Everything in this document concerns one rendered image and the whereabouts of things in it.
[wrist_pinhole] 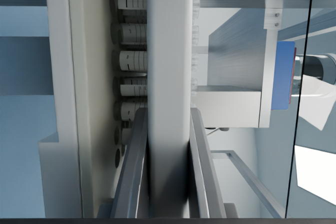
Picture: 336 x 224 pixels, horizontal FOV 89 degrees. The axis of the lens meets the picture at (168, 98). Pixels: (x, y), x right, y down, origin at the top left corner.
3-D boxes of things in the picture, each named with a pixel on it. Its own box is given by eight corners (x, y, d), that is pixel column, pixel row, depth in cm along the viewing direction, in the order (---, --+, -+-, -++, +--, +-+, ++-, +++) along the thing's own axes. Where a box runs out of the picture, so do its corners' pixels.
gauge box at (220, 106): (188, 128, 49) (258, 128, 49) (189, 91, 47) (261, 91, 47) (181, 111, 70) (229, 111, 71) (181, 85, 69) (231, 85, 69)
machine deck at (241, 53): (255, 127, 49) (269, 127, 49) (266, -17, 43) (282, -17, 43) (204, 96, 110) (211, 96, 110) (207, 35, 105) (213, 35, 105)
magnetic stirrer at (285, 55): (264, 114, 51) (293, 114, 52) (270, 40, 48) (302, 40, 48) (236, 102, 71) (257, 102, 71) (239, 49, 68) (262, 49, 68)
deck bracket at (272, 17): (264, 28, 44) (281, 28, 44) (266, 7, 43) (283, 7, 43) (262, 29, 45) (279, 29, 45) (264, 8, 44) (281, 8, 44)
